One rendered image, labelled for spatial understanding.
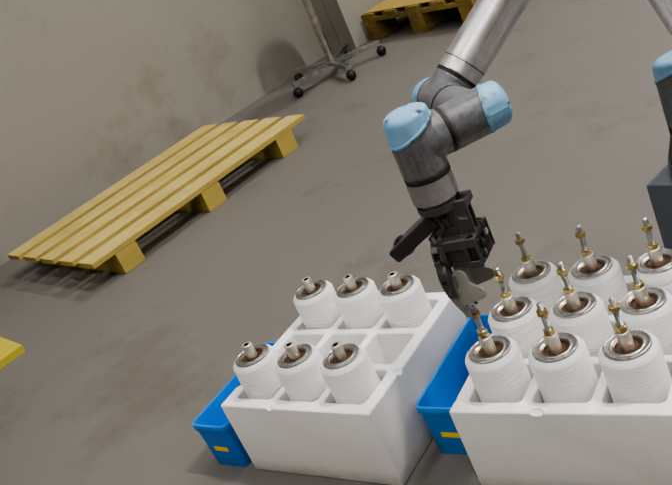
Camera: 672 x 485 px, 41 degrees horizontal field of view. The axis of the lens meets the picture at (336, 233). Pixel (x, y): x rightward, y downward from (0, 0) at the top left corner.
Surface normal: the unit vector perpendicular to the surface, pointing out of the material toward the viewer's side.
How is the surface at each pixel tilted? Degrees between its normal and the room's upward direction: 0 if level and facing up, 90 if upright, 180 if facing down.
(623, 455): 90
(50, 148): 90
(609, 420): 90
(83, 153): 90
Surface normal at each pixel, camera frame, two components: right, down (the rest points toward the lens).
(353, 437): -0.50, 0.54
